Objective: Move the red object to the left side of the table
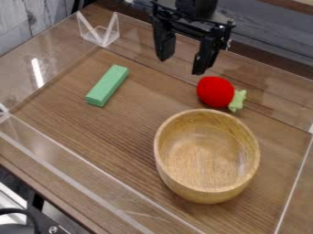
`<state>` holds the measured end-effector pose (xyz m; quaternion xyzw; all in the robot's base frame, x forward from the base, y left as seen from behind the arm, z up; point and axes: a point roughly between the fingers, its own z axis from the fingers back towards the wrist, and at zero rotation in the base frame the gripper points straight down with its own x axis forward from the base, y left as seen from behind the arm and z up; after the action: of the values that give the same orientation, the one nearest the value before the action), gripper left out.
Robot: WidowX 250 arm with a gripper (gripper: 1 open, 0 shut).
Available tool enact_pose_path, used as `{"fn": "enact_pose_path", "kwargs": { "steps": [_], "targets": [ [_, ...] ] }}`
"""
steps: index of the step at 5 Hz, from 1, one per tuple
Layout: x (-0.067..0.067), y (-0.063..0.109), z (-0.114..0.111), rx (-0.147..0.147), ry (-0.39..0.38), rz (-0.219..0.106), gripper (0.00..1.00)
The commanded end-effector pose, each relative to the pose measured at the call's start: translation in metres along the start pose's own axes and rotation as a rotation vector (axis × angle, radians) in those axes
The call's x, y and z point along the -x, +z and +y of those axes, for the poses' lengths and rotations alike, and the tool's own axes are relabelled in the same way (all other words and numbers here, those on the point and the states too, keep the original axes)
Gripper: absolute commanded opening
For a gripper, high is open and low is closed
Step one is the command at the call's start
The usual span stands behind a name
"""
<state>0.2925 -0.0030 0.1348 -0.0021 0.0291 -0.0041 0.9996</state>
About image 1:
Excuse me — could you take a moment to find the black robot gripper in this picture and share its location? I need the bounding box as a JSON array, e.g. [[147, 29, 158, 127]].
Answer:
[[150, 0, 236, 75]]

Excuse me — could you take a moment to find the black cable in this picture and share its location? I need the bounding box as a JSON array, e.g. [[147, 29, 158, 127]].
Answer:
[[0, 207, 42, 234]]

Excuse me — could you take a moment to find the light wooden bowl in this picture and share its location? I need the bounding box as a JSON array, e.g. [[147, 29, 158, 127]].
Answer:
[[154, 109, 261, 204]]

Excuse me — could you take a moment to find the green rectangular foam block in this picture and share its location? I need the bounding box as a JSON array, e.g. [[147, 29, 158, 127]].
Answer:
[[86, 65, 130, 107]]

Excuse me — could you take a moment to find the black metal table bracket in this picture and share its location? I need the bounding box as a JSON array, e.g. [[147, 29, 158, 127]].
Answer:
[[27, 192, 71, 234]]

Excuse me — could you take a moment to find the red plush strawberry toy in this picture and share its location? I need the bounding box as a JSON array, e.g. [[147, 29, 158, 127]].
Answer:
[[197, 77, 248, 112]]

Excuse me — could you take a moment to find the clear acrylic tray enclosure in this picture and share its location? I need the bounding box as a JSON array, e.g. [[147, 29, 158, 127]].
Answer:
[[0, 14, 313, 234]]

